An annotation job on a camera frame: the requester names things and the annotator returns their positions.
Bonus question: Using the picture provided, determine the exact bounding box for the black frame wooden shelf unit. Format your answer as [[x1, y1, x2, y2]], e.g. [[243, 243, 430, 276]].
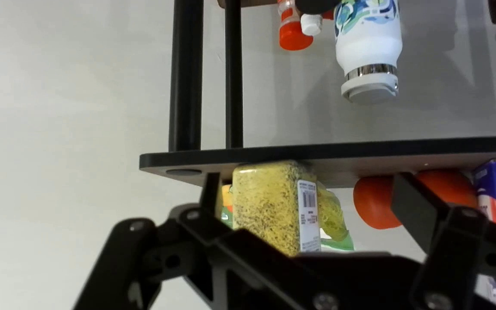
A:
[[138, 0, 496, 190]]

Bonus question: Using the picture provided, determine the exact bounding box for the yellow spice bottle red cap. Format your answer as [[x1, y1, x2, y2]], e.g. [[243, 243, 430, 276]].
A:
[[231, 161, 356, 259]]

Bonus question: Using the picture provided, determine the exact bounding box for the orange fruit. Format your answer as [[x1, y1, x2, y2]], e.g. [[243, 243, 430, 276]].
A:
[[353, 174, 403, 233], [417, 167, 480, 214]]

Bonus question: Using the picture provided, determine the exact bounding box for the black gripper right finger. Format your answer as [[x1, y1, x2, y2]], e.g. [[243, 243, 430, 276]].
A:
[[389, 171, 496, 310]]

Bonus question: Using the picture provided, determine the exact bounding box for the white blue patterned water bottle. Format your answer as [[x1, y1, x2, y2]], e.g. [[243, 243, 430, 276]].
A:
[[332, 0, 405, 105]]

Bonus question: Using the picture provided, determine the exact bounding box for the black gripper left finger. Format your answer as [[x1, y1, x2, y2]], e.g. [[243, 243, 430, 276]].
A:
[[72, 171, 296, 310]]

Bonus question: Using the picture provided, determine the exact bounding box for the orange capped spice jar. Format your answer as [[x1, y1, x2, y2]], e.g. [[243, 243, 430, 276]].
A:
[[275, 0, 317, 54]]

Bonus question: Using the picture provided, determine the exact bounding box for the small white capped jar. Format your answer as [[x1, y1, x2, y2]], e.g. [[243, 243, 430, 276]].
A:
[[298, 12, 325, 38]]

